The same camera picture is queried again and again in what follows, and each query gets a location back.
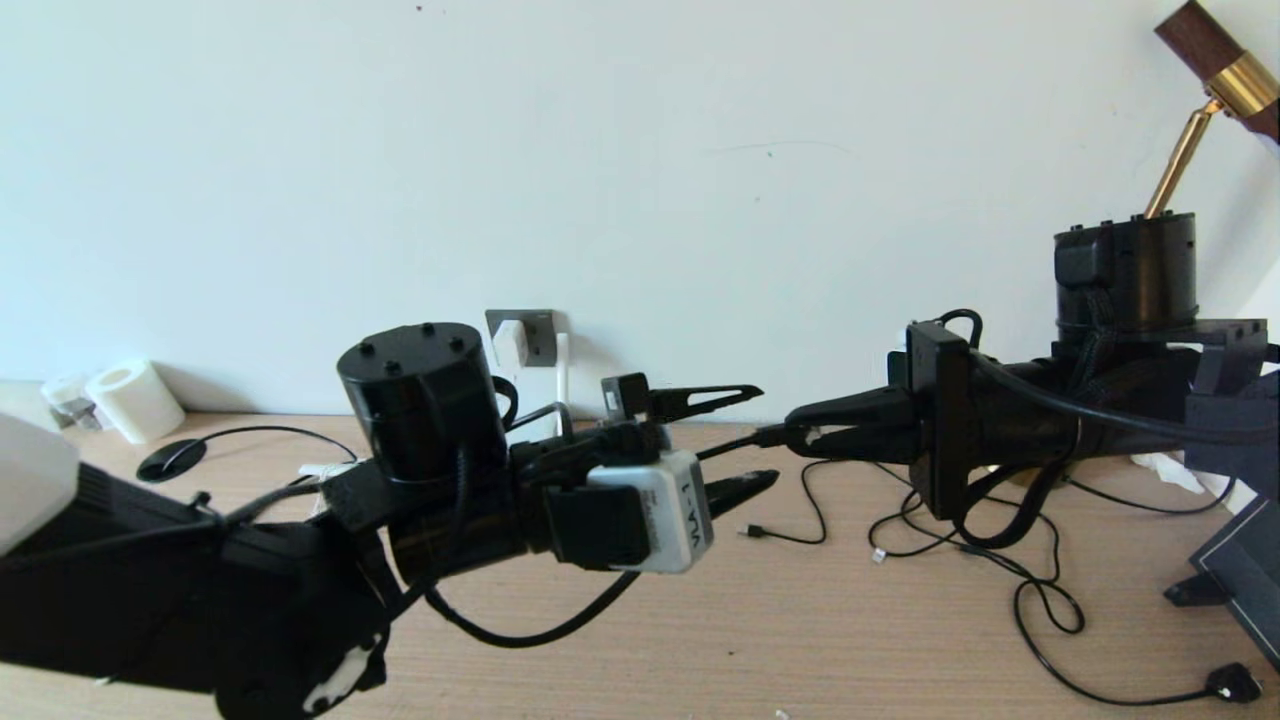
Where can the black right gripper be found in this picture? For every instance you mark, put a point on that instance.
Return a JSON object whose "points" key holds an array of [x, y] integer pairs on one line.
{"points": [[1020, 420]]}

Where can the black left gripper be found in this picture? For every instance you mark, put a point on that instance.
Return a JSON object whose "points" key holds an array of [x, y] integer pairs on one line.
{"points": [[560, 460]]}

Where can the white power adapter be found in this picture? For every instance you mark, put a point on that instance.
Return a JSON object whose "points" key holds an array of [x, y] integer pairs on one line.
{"points": [[515, 342]]}

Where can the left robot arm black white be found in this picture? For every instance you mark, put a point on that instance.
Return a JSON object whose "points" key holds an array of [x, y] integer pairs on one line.
{"points": [[200, 590]]}

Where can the white router with antennas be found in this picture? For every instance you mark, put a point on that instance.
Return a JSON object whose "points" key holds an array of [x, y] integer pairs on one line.
{"points": [[562, 370]]}

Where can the crumpled white tissue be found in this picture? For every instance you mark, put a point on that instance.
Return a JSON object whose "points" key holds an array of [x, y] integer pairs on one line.
{"points": [[1170, 475]]}

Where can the black clip stand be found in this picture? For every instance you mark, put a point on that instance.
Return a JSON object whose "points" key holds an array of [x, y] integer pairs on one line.
{"points": [[1190, 592]]}

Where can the black oval desk grommet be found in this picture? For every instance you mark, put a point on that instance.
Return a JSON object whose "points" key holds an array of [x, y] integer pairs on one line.
{"points": [[172, 460]]}

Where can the white toilet paper roll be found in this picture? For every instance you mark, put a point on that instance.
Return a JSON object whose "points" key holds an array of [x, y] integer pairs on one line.
{"points": [[135, 400]]}

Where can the small clear plastic container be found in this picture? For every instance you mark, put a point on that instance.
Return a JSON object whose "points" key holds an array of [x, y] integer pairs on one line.
{"points": [[68, 395]]}

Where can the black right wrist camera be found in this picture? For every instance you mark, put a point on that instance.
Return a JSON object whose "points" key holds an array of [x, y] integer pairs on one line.
{"points": [[940, 420]]}

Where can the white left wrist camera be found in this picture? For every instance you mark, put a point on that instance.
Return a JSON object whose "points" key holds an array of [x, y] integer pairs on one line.
{"points": [[670, 520]]}

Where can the grey wall socket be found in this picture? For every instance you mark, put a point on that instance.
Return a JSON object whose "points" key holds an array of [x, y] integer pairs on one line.
{"points": [[540, 335]]}

